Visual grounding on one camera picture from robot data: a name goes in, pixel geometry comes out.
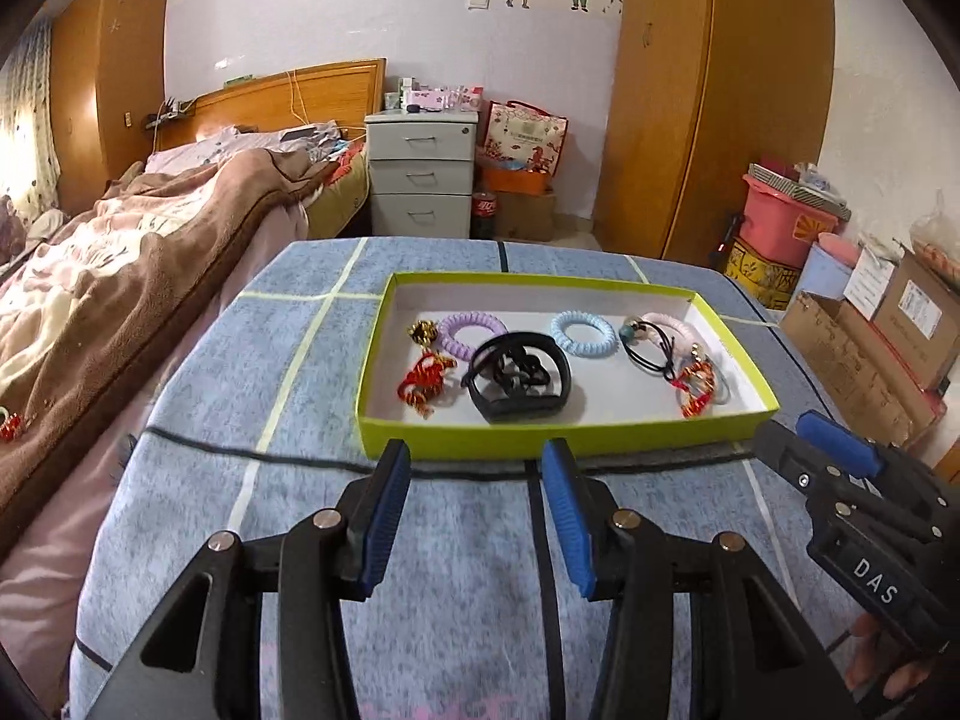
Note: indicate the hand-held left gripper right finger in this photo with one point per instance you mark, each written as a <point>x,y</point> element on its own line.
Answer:
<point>566,517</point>

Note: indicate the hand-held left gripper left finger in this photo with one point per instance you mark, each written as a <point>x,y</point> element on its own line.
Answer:
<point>386,517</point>

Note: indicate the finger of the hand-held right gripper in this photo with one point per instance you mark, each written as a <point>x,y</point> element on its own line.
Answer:
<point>836,439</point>
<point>791,457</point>

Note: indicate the clear elastic band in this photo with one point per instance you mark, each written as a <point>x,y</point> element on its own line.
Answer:
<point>724,382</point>

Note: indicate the black wristband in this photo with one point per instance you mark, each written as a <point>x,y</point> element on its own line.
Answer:
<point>517,411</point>

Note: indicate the green shallow cardboard tray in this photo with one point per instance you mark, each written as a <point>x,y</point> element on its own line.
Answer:
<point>600,405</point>

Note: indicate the person's right hand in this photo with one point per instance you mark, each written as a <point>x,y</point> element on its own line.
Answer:
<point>866,652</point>

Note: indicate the large open cardboard box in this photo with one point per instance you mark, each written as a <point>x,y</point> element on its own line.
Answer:
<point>847,367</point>

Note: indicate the blue checked tablecloth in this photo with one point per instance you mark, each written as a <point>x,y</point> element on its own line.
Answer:
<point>465,540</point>

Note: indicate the labelled closed cardboard box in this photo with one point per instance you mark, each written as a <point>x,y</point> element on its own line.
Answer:
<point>922,315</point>

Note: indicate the light blue bucket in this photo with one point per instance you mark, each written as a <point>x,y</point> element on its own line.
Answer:
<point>829,266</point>

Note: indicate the yellow patterned box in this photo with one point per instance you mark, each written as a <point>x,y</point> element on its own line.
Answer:
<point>761,274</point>

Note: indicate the pink plastic bin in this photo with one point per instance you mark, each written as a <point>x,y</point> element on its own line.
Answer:
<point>780,229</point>

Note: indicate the red black stick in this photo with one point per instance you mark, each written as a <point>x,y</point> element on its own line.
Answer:
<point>726,236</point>

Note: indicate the clear plastic bag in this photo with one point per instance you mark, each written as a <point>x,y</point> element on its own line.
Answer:
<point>937,229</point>

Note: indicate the striped gift box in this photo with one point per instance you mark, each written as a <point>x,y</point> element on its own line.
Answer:
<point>795,187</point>

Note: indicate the small brown cardboard box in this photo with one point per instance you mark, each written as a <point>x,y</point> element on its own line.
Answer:
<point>529,217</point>

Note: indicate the cola bottle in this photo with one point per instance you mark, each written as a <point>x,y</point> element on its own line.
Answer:
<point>484,217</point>

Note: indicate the orange box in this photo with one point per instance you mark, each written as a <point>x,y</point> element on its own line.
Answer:
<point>514,181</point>

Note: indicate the grey three drawer nightstand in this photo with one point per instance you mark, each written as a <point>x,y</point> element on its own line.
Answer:
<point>420,172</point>

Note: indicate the brown blanket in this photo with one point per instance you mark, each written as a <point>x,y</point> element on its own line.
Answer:
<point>112,285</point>

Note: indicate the large wooden wardrobe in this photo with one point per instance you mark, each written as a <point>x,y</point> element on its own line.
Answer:
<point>712,90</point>

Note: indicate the red floral tote bag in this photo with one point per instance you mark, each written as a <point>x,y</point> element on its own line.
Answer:
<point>525,135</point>

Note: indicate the red ornament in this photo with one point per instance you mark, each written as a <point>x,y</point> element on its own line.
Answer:
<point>11,424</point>

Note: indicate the pink patterned box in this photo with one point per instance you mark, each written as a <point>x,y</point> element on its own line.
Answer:
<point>442,97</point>

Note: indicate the wooden bed headboard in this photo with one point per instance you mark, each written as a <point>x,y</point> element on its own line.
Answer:
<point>300,94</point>

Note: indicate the power strip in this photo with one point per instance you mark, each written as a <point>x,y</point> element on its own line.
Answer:
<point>169,114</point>

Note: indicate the brown teddy bear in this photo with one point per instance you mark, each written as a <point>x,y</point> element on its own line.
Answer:
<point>11,225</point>

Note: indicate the narrow wooden wardrobe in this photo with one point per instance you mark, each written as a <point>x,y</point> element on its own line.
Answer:
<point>105,82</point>

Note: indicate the dotted curtain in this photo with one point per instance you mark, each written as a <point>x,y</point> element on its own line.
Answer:
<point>26,127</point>

